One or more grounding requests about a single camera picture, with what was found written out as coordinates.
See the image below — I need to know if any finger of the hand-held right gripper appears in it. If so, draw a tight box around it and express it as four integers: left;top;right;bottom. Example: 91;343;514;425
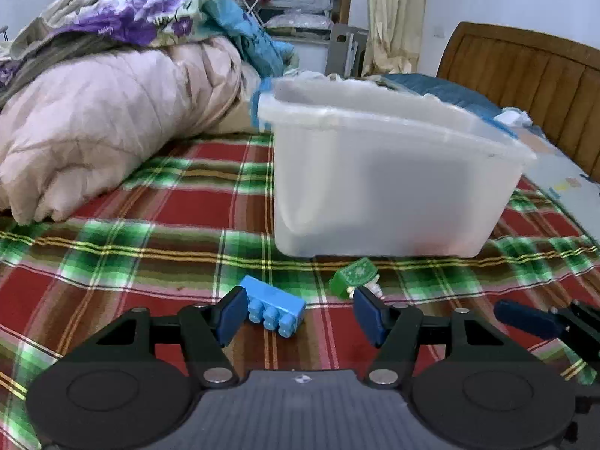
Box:
494;299;600;362

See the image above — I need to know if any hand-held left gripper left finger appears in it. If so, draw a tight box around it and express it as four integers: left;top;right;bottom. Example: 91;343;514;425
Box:
77;286;249;389

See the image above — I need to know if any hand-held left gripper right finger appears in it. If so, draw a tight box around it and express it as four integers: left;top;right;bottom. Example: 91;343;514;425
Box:
352;287;526;389

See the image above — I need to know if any green toy brick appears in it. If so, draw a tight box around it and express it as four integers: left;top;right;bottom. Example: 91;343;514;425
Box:
328;258;385;302

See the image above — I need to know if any blue toy building block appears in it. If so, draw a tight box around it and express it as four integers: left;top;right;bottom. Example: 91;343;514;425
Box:
239;274;308;338

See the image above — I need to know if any translucent plastic storage container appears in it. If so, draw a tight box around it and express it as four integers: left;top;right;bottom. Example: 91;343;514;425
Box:
257;77;539;260

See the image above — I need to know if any red green plaid bedsheet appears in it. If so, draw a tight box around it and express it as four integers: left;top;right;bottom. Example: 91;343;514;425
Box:
0;129;600;450

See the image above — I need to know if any pale patterned blanket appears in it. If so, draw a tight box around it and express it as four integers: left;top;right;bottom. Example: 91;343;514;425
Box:
487;112;600;235

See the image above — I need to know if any small white crumpled cloth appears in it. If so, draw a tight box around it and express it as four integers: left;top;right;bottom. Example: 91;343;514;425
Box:
497;108;533;127

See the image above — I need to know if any pink quilt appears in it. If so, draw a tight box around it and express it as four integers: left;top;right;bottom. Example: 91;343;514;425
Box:
0;35;263;226

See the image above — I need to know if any blue pillow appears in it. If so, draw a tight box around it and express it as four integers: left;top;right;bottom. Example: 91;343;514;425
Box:
375;72;504;120

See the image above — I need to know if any wooden headboard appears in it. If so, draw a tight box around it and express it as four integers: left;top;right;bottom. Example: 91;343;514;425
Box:
436;21;600;179

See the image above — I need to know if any grey panel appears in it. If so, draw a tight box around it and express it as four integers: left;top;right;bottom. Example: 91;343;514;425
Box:
325;22;370;78

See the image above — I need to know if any blue patterned blanket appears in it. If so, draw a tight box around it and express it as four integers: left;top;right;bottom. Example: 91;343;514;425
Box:
201;0;301;80

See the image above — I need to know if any cream curtain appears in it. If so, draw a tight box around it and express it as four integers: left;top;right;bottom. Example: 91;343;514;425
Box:
361;0;428;77

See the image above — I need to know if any purple floral blanket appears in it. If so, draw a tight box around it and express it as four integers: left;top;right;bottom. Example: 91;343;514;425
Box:
0;0;245;104

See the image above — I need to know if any beige crumpled cloth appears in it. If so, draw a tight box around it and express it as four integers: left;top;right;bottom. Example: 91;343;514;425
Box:
9;0;137;43

